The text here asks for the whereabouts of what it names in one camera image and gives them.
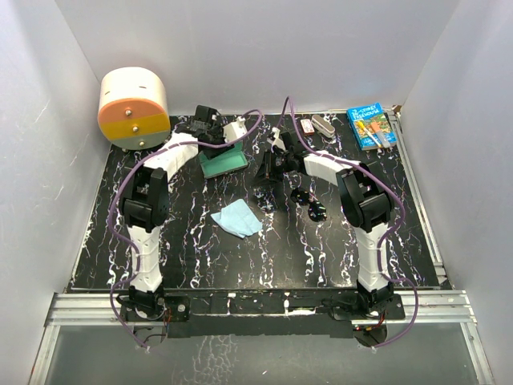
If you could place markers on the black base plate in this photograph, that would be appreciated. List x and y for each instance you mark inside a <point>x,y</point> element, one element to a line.
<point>264,312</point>

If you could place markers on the yellow white marker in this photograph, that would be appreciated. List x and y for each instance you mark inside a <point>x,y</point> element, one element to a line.
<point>368,133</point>

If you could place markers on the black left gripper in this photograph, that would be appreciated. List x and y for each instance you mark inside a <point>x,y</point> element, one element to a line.
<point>209,154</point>

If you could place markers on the blue paperback book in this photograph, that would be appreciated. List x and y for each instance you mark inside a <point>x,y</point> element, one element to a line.
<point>368,114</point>

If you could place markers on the black sunglasses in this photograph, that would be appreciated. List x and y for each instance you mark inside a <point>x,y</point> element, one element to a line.
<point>317,212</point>

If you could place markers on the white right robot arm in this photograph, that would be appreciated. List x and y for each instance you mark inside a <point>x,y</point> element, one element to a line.
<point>365,204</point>

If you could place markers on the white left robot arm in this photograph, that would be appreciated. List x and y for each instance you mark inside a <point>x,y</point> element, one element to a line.
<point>145,201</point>

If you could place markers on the round mini drawer cabinet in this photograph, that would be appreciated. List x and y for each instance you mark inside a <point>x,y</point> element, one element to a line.
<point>133,109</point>

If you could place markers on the light blue cleaning cloth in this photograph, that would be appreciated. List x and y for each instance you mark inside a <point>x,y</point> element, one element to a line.
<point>237,219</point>

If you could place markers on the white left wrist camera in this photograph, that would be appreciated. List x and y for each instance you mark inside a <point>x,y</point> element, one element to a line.
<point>235,131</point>

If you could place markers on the small red white box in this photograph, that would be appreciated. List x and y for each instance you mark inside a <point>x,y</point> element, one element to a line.
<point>307,127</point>

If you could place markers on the orange grey marker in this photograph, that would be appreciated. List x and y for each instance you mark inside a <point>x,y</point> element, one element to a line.
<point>381,135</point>

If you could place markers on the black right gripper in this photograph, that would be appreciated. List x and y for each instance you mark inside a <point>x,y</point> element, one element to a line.
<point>271,176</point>

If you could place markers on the grey glasses case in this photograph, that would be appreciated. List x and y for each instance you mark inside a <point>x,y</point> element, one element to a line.
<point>229,161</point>

